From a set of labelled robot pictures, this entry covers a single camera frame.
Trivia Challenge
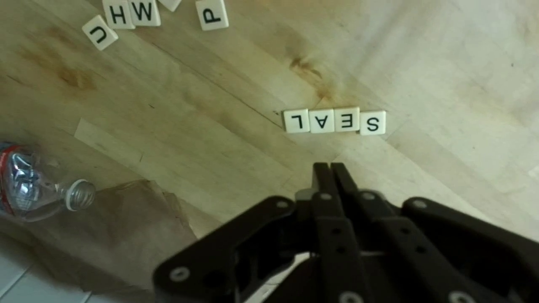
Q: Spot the white letter tile E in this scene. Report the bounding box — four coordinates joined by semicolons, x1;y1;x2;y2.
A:
331;106;361;135

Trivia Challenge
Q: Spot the white letter tile H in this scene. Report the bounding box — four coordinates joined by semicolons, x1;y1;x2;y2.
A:
100;0;136;30

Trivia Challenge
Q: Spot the clear glass cup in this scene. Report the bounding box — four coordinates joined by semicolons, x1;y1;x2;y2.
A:
0;140;97;226

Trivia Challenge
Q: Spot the white letter tile A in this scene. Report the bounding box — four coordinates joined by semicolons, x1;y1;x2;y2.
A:
307;108;336;135

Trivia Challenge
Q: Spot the white letter tile P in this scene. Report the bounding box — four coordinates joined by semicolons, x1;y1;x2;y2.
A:
193;0;230;32

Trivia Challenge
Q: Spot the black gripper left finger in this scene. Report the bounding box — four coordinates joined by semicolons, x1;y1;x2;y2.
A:
152;162;371;303

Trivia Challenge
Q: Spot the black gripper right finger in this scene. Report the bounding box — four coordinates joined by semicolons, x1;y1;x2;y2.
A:
329;163;539;303

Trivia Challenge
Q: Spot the white letter tile L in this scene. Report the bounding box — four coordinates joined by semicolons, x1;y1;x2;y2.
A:
280;108;311;135

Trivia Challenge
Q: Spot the white letter tile W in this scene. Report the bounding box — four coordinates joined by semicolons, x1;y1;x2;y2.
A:
129;0;163;29

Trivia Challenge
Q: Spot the white letter tile S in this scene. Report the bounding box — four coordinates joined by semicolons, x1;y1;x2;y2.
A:
358;110;388;137

